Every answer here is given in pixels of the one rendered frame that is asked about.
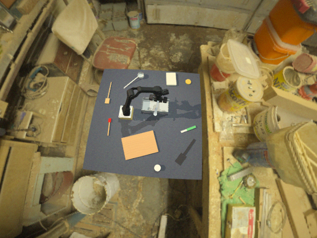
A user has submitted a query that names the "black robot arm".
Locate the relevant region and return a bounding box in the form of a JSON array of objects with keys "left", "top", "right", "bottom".
[{"left": 122, "top": 86, "right": 169, "bottom": 116}]

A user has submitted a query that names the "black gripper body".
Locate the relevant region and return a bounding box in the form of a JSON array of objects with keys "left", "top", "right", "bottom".
[{"left": 149, "top": 94, "right": 167, "bottom": 103}]

